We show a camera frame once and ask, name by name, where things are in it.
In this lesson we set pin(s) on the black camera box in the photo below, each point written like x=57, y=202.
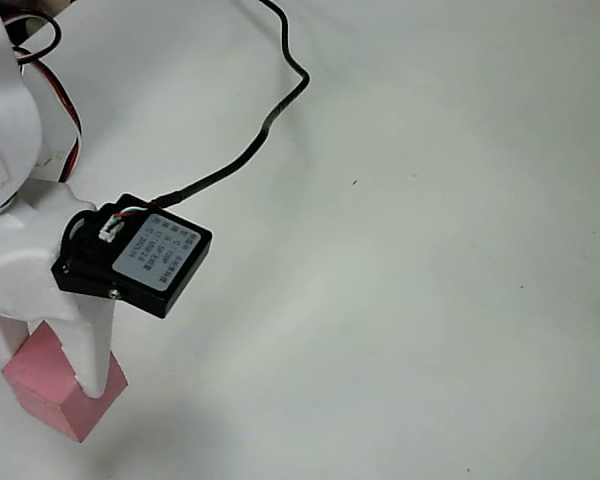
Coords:
x=150, y=270

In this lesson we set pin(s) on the pink foam cube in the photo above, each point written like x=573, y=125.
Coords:
x=45, y=400

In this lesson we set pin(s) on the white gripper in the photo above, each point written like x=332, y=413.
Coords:
x=27, y=255

